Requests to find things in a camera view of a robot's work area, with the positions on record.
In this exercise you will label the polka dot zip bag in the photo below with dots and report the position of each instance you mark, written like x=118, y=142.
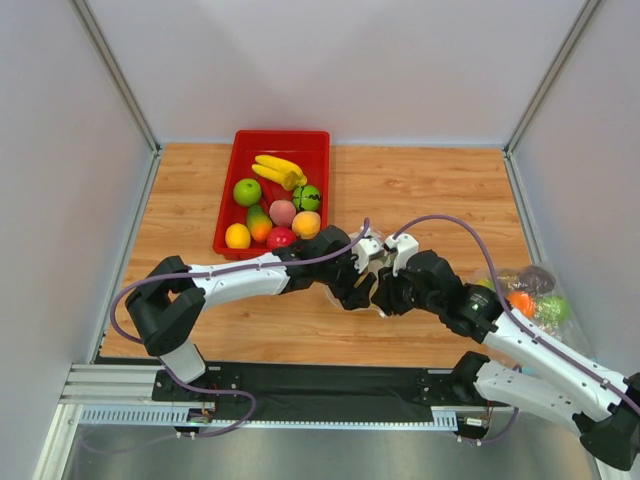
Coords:
x=374, y=267

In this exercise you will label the aluminium front rail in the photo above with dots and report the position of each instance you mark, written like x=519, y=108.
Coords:
x=109, y=384

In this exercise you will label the green orange mango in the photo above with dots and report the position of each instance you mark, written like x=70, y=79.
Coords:
x=258, y=223

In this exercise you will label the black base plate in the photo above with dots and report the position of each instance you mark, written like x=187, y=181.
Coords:
x=320, y=393

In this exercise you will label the red pomegranate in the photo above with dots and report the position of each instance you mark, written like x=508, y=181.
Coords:
x=280, y=237

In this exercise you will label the pink peach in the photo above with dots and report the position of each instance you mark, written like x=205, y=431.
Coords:
x=282, y=213

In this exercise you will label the yellow orange peach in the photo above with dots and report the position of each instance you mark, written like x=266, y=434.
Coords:
x=306, y=224

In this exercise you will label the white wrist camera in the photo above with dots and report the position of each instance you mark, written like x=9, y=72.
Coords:
x=401, y=248
x=366, y=250

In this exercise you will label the left aluminium frame post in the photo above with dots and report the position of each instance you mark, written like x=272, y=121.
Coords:
x=98, y=40

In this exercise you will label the red chili pepper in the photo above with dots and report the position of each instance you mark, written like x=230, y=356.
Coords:
x=267, y=193

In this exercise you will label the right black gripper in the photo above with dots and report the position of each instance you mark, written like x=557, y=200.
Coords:
x=392, y=288

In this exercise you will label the clear bag of spare food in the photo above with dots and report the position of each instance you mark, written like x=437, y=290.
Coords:
x=534, y=291

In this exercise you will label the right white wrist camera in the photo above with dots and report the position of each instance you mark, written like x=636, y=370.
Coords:
x=401, y=248

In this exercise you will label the red plastic bin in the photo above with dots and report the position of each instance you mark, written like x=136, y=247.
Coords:
x=309, y=149

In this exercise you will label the small green watermelon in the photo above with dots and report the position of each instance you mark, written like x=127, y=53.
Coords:
x=307, y=198

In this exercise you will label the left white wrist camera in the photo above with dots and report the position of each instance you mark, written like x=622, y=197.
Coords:
x=366, y=250

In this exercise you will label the yellow lemon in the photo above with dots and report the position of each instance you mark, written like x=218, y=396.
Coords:
x=237, y=236

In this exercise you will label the green apple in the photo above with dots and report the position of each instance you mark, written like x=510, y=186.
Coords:
x=247, y=192

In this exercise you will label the aluminium frame post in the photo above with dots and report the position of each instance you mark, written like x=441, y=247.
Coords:
x=98, y=40
x=587, y=13

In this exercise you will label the yellow banana bunch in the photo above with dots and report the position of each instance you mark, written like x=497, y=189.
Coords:
x=280, y=171

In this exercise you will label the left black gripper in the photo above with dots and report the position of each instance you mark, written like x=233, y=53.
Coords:
x=351, y=282

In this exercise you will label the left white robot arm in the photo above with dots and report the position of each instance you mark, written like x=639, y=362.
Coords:
x=165, y=306

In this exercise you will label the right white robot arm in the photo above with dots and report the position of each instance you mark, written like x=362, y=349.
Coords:
x=599, y=405

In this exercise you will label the right aluminium frame post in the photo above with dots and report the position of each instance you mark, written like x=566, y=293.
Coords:
x=587, y=13

